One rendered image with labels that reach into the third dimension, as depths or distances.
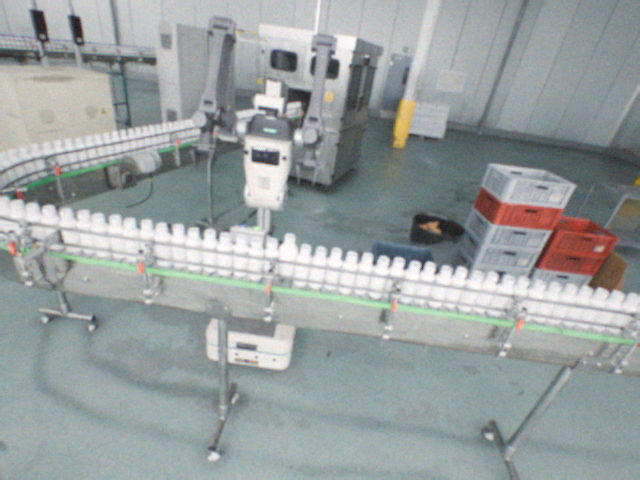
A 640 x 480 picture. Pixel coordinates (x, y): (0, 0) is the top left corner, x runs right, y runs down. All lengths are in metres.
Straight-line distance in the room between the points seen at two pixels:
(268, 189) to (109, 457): 1.49
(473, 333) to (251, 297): 0.87
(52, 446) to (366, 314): 1.63
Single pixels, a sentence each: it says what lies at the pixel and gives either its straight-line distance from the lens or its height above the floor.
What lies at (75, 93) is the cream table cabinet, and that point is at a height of 0.98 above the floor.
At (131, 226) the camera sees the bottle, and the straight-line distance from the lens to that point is 1.38.
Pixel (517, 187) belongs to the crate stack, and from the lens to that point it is 3.30.
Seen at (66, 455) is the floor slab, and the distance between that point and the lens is 2.20.
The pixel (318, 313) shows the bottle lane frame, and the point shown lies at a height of 0.91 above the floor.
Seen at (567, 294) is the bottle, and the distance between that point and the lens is 1.55.
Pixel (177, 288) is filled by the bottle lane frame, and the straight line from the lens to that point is 1.41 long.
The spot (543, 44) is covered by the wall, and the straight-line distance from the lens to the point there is 14.58.
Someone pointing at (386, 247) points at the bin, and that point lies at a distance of 1.84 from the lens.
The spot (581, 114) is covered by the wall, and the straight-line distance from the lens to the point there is 15.66.
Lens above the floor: 1.78
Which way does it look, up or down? 29 degrees down
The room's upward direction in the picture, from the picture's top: 9 degrees clockwise
